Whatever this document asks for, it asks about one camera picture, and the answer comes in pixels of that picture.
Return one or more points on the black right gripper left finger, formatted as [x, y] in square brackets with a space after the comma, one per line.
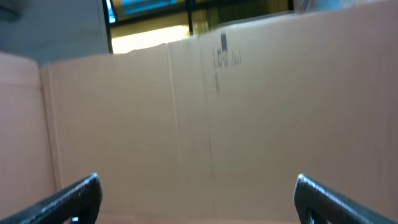
[78, 203]

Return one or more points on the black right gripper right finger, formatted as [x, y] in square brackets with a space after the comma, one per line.
[317, 203]

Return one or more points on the brown cardboard barrier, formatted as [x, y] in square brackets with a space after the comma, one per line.
[216, 127]

